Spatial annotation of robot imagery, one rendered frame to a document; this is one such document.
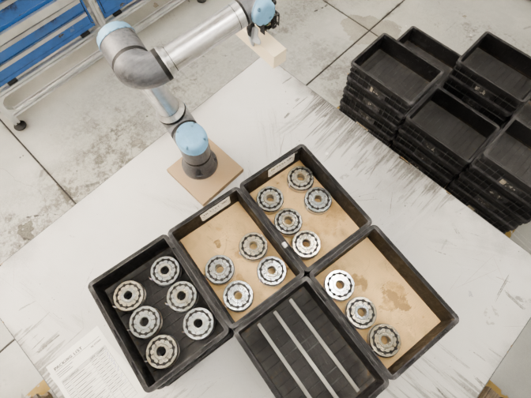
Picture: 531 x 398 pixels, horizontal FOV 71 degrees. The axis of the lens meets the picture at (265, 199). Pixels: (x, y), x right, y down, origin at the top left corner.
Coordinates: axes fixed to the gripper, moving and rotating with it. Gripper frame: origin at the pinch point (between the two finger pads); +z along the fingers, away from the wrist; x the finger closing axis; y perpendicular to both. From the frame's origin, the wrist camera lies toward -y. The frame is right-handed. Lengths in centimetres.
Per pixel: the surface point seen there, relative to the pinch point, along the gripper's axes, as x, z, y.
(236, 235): -52, 25, 48
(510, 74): 127, 59, 65
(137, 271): -87, 25, 35
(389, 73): 77, 59, 21
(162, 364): -97, 22, 66
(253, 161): -24, 38, 23
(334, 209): -18, 25, 64
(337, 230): -23, 25, 71
